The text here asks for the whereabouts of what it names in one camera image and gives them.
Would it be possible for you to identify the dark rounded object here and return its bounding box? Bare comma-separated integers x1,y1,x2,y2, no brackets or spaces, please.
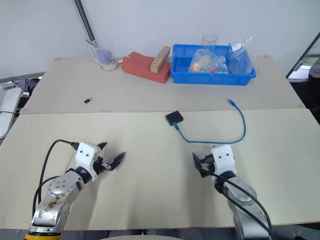
308,64,320,111

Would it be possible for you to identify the black framed glass panel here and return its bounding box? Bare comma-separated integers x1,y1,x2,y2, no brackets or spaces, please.
285,31,320,81

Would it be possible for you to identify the purple piece in cup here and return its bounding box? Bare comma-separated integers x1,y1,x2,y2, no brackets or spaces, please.
95,48,114,64

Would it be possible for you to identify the wooden block with holes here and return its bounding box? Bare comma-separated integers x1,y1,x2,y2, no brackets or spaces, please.
150,45,172,74

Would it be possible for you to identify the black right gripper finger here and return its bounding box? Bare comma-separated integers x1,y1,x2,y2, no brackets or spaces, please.
195,164,210,179
191,152,204,167

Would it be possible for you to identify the small black box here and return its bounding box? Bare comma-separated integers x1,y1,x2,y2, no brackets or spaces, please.
164,110,185,127

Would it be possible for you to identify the blue cable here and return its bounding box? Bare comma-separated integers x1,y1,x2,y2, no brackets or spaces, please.
173,98,248,145

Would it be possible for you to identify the black ribbed pole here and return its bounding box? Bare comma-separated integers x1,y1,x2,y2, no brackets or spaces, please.
73,0,98,43

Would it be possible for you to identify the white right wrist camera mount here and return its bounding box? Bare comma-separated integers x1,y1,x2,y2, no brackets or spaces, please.
210,144,239,176

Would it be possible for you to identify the bag of colourful items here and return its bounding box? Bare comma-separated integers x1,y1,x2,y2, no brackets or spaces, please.
187,48,230,74

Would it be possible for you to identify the grey rounded side table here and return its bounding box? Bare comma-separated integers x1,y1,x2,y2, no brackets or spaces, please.
0,87,23,140

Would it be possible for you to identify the clear measuring cup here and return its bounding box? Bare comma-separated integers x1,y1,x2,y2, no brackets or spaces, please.
88,44,121,72

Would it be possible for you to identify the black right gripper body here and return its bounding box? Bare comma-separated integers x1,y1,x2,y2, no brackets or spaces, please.
200,153,216,175

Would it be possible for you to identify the clear plastic cup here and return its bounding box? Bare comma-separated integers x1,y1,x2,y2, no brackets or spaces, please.
201,34,218,51

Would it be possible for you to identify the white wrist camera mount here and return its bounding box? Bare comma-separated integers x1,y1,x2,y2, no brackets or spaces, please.
210,144,239,176
74,141,102,182

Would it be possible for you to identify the red cloth pad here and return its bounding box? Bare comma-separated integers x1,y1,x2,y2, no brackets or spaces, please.
120,51,172,84

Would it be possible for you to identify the blue plastic bin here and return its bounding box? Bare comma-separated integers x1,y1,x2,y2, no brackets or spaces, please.
170,43,258,86

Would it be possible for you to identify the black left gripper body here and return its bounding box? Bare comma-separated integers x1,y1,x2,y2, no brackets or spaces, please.
92,147,113,174

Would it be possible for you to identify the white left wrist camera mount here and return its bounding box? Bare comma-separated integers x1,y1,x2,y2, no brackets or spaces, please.
74,141,102,182

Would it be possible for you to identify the bag of blue items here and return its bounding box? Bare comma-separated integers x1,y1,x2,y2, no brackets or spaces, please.
225,35,255,75

